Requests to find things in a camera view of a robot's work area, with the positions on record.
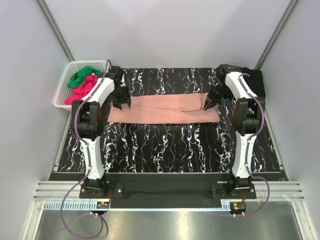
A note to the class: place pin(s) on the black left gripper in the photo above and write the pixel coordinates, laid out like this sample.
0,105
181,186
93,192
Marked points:
117,103

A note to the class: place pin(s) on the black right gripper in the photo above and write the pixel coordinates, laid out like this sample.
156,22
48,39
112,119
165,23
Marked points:
211,98

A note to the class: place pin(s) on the pink printed t-shirt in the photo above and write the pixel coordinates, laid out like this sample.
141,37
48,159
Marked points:
165,109

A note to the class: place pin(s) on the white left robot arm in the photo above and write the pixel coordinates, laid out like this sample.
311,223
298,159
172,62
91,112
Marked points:
88,124

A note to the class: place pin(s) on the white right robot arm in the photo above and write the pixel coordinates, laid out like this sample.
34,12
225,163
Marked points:
248,120

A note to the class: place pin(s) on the red crumpled t-shirt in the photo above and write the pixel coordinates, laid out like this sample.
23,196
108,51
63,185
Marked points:
81,91

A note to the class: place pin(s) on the black folded t-shirt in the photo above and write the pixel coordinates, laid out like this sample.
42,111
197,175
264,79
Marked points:
254,80

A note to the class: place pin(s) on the green crumpled t-shirt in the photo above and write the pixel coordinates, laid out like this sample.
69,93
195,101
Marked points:
78,78

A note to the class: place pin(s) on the white plastic basket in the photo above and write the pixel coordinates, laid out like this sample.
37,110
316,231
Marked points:
63,91

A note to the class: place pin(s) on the left small electronics module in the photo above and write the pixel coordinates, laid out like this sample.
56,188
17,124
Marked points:
103,204

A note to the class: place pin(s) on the small electronics module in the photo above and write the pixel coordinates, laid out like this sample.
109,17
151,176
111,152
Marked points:
238,208
103,204

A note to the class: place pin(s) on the right small electronics module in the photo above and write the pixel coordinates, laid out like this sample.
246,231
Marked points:
238,208

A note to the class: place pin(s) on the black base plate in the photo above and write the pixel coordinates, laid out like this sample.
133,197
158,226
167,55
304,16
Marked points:
166,195

